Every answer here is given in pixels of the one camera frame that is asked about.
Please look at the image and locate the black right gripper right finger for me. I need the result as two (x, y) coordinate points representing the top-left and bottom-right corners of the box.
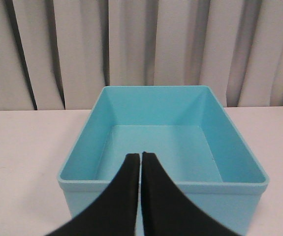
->
(142, 152), (236, 236)

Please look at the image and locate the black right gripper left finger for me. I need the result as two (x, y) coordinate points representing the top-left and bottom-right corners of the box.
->
(48, 153), (140, 236)

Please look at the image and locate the light blue plastic box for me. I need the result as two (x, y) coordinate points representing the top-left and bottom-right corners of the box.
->
(58, 86), (269, 236)

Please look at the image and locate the grey pleated curtain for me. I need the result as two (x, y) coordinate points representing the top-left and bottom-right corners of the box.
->
(0, 0), (283, 111)

